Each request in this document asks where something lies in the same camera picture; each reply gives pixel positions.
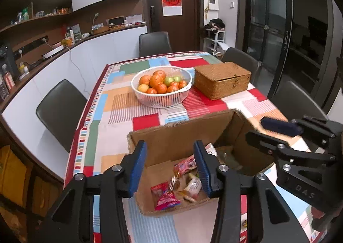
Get flat white kitchen appliance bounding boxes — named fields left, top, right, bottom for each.
left=41, top=46, right=65, bottom=60

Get dark brown door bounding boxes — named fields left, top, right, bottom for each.
left=141, top=0, right=202, bottom=54

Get pink and white bar packet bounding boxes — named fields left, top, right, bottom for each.
left=174, top=155, right=198, bottom=177

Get woven wicker basket with lid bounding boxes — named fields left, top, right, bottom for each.
left=194, top=61, right=252, bottom=100

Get wooden box with black top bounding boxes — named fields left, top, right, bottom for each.
left=107, top=17, right=125, bottom=31

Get white power cable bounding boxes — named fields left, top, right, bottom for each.
left=67, top=46, right=91, bottom=94

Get colourful patchwork tablecloth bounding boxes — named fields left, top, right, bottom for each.
left=64, top=51, right=322, bottom=243

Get white lower counter cabinets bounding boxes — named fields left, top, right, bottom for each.
left=0, top=25, right=148, bottom=158

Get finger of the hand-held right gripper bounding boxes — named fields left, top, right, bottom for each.
left=261, top=116, right=337, bottom=139
left=245, top=130, right=335, bottom=164

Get pink snack packet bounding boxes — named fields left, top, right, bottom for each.
left=150, top=182, right=182, bottom=211

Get pile of dark clothes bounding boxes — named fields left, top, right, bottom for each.
left=204, top=18, right=226, bottom=37

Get dark grey dining chair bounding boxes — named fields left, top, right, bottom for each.
left=139, top=31, right=172, bottom=58
left=273, top=80, right=329, bottom=124
left=36, top=79, right=88, bottom=152
left=221, top=47, right=262, bottom=86

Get tan snack bag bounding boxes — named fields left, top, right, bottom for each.
left=177, top=173, right=203, bottom=202

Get pile of oranges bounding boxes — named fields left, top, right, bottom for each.
left=138, top=70, right=188, bottom=95

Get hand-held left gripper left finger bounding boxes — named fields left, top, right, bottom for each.
left=32, top=140, right=148, bottom=243

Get yellow storage bin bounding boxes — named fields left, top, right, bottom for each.
left=0, top=145, right=28, bottom=206

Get door handle lock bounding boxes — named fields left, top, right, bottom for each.
left=149, top=6, right=156, bottom=33

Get white slotted fruit bowl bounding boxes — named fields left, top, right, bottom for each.
left=131, top=66, right=193, bottom=109

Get black coffee machine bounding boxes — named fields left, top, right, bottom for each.
left=0, top=42, right=20, bottom=81

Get black framed glass sliding door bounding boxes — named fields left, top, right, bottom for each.
left=236, top=0, right=293, bottom=100

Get wooden wall shelf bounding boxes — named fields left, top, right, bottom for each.
left=0, top=1, right=73, bottom=35

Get brown cardboard box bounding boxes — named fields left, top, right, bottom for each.
left=126, top=109, right=275, bottom=217

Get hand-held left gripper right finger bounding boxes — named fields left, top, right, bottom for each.
left=193, top=140, right=308, bottom=243

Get shallow wicker tray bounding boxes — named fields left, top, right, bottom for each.
left=91, top=26, right=110, bottom=35

